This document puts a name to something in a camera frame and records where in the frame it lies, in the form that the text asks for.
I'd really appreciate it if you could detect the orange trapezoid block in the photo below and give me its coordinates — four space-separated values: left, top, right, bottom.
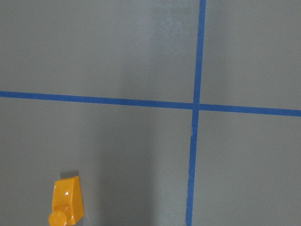
48 176 85 226

